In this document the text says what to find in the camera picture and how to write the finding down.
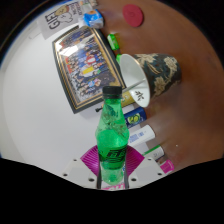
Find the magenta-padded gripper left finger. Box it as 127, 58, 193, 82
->
61, 144, 102, 190

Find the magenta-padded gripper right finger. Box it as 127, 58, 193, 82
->
124, 145, 167, 190

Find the green plastic drink bottle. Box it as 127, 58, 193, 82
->
95, 85, 130, 185

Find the white blue shuttlecock tube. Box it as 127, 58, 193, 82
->
143, 144, 166, 161

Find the pink shuttlecock tube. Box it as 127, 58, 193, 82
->
159, 159, 176, 174

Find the white bottle with blue cap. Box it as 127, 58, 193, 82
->
127, 124, 157, 147

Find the dark blue pump bottle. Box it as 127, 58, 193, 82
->
123, 106, 148, 130

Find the amber pump bottle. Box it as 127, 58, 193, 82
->
120, 90, 137, 108

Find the white stir stick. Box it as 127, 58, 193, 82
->
123, 79, 148, 93

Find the patterned paper cup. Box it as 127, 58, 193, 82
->
118, 52, 183, 109

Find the framed group picture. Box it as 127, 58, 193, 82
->
51, 25, 127, 115

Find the white paper gift bag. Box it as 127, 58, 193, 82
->
36, 0, 89, 40

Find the blue tissue pack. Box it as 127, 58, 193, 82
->
82, 8, 105, 29

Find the flat round red coaster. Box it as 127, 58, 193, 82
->
122, 3, 145, 28

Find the small patterned box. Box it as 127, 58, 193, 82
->
79, 0, 99, 8

